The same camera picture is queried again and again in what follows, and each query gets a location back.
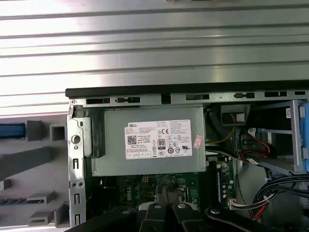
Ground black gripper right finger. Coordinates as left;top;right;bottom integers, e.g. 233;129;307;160
170;185;264;232

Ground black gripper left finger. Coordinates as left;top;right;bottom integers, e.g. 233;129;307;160
70;185;171;232

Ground green motherboard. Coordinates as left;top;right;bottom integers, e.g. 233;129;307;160
85;154;239;211

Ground grey power supply unit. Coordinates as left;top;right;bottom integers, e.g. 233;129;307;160
91;106;207;177

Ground black PC case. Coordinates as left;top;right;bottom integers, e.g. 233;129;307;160
65;82;309;232

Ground blue drive latch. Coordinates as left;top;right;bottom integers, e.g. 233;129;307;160
298;98;309;173

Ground grey optical drive cage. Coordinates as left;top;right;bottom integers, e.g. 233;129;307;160
251;99;309;176

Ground black cable bundle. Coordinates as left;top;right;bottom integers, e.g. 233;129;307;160
251;174;309;225

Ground yellow power wires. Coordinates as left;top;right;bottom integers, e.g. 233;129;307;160
205;118;236;155

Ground thin red cable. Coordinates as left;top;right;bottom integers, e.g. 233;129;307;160
245;128;274;158

